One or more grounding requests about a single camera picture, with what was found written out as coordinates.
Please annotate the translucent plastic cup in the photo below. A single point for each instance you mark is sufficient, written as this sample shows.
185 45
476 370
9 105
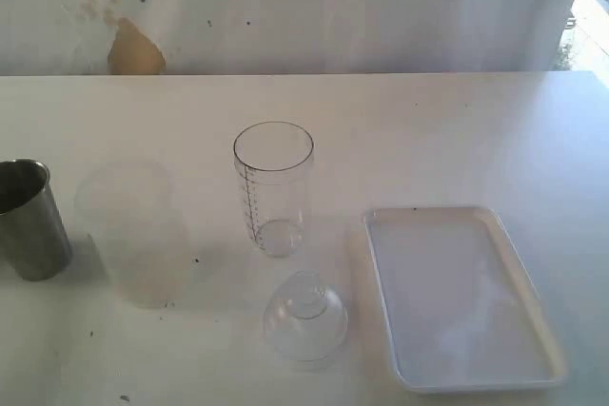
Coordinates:
128 208

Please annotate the clear dome shaker lid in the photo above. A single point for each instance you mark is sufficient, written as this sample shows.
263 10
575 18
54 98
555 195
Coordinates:
305 322

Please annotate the white rectangular tray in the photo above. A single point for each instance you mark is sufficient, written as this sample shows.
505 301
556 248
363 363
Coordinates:
460 311

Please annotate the stainless steel cup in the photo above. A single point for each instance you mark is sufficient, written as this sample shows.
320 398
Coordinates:
33 238

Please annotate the clear plastic shaker cup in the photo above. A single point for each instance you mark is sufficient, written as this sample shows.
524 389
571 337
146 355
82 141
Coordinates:
273 161

